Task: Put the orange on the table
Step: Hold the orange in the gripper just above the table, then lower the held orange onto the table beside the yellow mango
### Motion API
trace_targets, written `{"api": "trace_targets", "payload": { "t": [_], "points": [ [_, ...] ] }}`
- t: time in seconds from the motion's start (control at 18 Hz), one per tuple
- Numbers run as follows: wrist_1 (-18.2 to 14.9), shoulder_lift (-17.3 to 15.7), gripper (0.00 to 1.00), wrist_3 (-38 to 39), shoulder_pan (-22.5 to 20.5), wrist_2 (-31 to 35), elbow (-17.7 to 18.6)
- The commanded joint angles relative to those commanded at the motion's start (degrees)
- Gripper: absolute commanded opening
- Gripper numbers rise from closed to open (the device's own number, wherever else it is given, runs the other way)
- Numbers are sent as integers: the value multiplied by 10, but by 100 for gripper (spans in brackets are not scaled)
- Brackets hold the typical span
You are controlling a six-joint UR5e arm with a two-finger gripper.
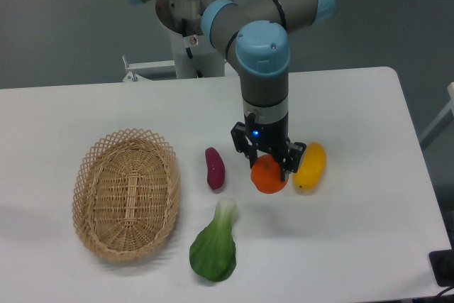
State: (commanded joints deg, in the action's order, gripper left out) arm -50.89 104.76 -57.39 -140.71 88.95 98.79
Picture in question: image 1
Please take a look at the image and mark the black device at table edge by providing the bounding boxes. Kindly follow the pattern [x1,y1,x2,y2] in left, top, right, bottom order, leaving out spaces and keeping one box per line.
[428,249,453,287]

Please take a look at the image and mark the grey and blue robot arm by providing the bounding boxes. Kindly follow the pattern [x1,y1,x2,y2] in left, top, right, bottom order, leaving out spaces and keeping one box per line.
[129,0,336,180]

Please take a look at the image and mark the orange toy fruit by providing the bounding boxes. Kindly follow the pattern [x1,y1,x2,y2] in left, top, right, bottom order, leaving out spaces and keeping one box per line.
[250,154,287,194]

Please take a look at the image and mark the woven wicker basket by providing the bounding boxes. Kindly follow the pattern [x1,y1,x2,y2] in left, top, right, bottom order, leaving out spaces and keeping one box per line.
[72,128,180,261]

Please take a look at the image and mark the yellow toy mango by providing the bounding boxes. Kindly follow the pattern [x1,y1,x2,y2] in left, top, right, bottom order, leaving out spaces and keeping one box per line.
[293,143,327,191]

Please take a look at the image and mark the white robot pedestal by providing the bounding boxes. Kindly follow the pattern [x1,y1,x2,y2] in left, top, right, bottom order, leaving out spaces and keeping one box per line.
[155,0,235,79]

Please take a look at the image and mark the purple toy sweet potato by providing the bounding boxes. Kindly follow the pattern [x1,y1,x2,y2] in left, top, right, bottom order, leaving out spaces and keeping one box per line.
[205,147,226,190]

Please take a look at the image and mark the white metal bracket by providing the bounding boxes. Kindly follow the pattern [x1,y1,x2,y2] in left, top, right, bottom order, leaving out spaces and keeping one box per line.
[122,55,176,82]

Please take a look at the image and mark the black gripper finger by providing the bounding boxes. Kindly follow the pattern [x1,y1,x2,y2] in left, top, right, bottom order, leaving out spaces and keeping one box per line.
[231,121,261,168]
[279,141,306,181]

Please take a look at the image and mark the green toy bok choy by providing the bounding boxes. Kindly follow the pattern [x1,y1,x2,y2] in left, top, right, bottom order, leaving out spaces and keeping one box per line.
[189,198,238,282]

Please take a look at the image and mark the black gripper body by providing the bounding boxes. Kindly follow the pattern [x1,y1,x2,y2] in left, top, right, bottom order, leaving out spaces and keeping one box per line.
[245,114,289,154]

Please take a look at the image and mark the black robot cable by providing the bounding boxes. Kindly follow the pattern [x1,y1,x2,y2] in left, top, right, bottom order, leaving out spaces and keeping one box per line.
[182,18,205,79]

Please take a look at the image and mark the white furniture frame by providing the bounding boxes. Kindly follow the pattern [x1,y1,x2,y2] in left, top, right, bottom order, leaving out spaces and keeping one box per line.
[419,82,453,150]

